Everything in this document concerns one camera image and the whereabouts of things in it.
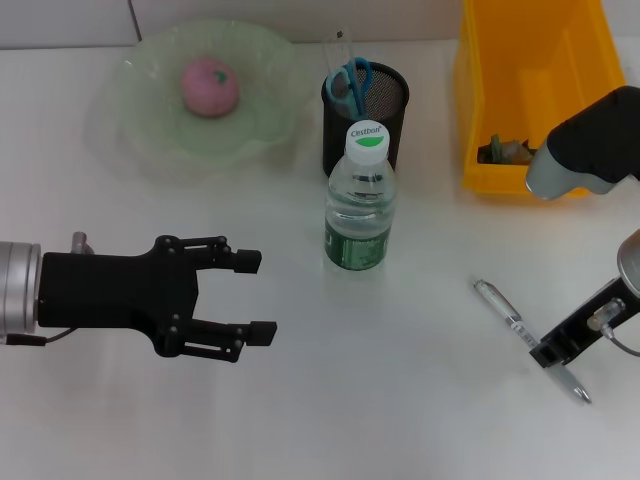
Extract clear water bottle green label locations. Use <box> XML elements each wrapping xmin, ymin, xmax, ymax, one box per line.
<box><xmin>323</xmin><ymin>119</ymin><xmax>399</xmax><ymax>272</ymax></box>

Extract green plastic wrapper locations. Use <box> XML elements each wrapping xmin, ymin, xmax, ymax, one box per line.
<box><xmin>477</xmin><ymin>133</ymin><xmax>540</xmax><ymax>165</ymax></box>

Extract right gripper grey cable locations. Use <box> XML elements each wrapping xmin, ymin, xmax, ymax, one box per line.
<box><xmin>599</xmin><ymin>322</ymin><xmax>640</xmax><ymax>359</ymax></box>

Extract yellow plastic bin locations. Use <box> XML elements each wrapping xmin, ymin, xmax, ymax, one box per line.
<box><xmin>453</xmin><ymin>0</ymin><xmax>629</xmax><ymax>196</ymax></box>

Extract clear plastic ruler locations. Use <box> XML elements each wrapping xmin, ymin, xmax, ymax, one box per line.
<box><xmin>322</xmin><ymin>29</ymin><xmax>356</xmax><ymax>76</ymax></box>

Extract silver ballpoint pen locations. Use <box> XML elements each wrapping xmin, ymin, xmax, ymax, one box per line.
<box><xmin>472</xmin><ymin>279</ymin><xmax>594</xmax><ymax>405</ymax></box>

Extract pink peach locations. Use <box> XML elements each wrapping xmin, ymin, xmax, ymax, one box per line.
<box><xmin>179</xmin><ymin>56</ymin><xmax>241</xmax><ymax>117</ymax></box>

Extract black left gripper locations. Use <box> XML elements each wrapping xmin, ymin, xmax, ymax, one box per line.
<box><xmin>37</xmin><ymin>234</ymin><xmax>279</xmax><ymax>364</ymax></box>

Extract right gripper silver connector post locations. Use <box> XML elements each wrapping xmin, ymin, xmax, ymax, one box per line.
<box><xmin>587</xmin><ymin>298</ymin><xmax>626</xmax><ymax>331</ymax></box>

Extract black mesh pen holder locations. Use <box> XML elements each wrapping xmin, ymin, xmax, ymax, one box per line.
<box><xmin>320</xmin><ymin>60</ymin><xmax>410</xmax><ymax>179</ymax></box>

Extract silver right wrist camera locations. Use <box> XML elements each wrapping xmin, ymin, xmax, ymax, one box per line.
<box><xmin>524</xmin><ymin>85</ymin><xmax>640</xmax><ymax>201</ymax></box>

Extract blue scissors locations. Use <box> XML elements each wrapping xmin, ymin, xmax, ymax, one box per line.
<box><xmin>325</xmin><ymin>57</ymin><xmax>374</xmax><ymax>120</ymax></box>

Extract green glass fruit plate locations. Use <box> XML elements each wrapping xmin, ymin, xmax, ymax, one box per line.
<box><xmin>89</xmin><ymin>18</ymin><xmax>311</xmax><ymax>174</ymax></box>

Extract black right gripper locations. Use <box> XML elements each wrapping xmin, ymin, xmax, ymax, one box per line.
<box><xmin>528</xmin><ymin>277</ymin><xmax>640</xmax><ymax>370</ymax></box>

